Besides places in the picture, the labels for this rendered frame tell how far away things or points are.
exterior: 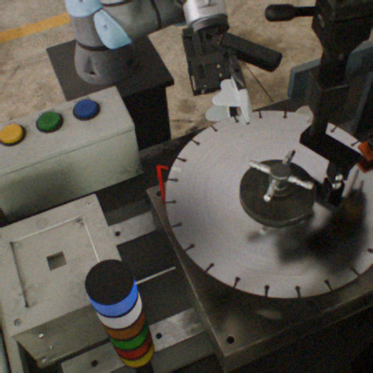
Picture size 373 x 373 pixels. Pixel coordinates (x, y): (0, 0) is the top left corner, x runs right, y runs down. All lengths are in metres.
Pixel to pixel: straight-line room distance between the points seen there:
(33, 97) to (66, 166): 1.43
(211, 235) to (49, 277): 0.25
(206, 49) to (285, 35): 1.62
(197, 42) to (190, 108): 1.27
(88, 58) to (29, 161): 0.37
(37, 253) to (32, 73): 1.74
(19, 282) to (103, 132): 0.30
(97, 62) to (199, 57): 0.36
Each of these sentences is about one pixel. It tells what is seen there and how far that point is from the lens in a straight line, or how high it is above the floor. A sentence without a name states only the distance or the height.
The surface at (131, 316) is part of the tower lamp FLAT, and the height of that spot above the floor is 1.11.
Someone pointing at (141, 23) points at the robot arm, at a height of 0.98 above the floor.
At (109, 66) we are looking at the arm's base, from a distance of 1.23.
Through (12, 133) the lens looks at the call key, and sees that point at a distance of 0.98.
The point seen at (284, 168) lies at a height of 1.00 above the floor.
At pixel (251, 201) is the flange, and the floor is 0.96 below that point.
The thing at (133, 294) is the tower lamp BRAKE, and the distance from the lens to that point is 0.50.
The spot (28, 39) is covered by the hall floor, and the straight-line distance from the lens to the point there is 2.71.
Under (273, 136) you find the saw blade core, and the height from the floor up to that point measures 0.95.
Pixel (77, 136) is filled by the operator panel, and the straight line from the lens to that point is 0.95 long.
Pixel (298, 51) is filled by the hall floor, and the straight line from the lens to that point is 2.48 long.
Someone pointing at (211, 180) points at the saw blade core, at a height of 0.95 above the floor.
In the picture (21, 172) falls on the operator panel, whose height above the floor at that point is 0.87.
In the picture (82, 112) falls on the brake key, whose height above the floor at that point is 0.91.
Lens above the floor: 1.59
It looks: 54 degrees down
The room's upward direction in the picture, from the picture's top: 6 degrees counter-clockwise
